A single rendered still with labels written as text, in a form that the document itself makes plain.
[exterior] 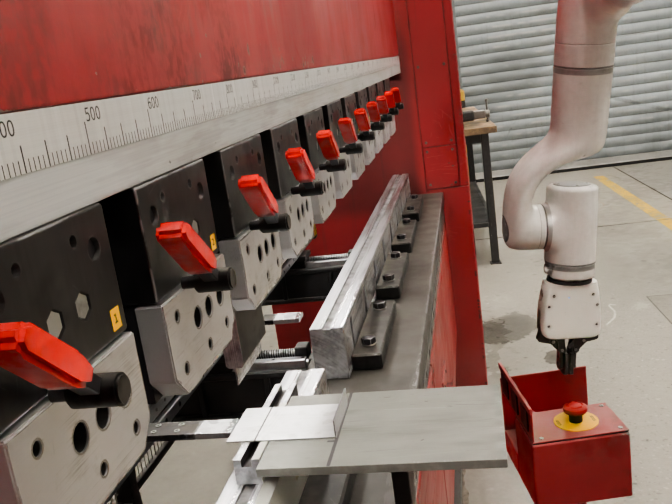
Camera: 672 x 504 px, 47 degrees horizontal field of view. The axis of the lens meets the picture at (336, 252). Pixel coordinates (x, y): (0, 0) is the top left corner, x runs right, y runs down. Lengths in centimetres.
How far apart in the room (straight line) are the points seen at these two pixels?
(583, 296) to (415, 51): 175
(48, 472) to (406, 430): 52
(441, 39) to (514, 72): 530
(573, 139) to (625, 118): 721
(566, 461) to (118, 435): 94
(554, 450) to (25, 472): 101
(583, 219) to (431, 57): 173
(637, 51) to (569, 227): 719
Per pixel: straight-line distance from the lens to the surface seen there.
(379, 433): 88
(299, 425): 92
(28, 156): 45
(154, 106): 61
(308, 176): 94
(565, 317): 137
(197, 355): 63
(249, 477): 89
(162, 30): 66
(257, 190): 72
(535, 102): 827
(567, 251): 132
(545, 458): 132
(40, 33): 48
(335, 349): 134
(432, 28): 295
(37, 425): 43
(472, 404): 93
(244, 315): 86
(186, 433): 96
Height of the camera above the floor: 140
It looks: 14 degrees down
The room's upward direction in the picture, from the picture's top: 8 degrees counter-clockwise
